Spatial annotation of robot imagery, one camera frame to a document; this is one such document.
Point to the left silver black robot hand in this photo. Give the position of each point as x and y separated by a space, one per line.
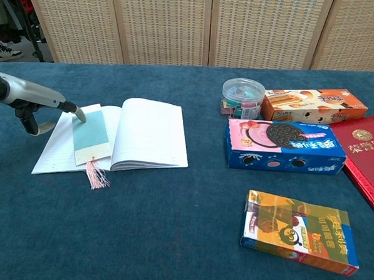
32 92

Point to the teal cream bookmark pink tassel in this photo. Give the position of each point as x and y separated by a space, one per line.
90 135

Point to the open white lined notebook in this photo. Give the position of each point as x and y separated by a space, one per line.
149 131

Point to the white black sneaker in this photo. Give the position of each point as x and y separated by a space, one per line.
4 54

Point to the black tripod stand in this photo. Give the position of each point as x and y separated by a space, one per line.
25 21

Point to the dark trouser leg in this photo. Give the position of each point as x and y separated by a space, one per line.
4 27

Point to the woven wooden folding screen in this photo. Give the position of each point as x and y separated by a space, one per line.
164 26

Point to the dark blue table mat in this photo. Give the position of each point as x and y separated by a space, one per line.
138 222

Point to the clear round jar of clips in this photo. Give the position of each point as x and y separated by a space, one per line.
242 96

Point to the blue pink Oreo box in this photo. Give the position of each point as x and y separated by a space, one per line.
283 151

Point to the orange wafer biscuit box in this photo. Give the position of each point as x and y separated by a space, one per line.
314 106

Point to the yellow blue cocoa cookie box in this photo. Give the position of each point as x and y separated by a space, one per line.
298 230

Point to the red certificate folder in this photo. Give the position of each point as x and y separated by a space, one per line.
365 155

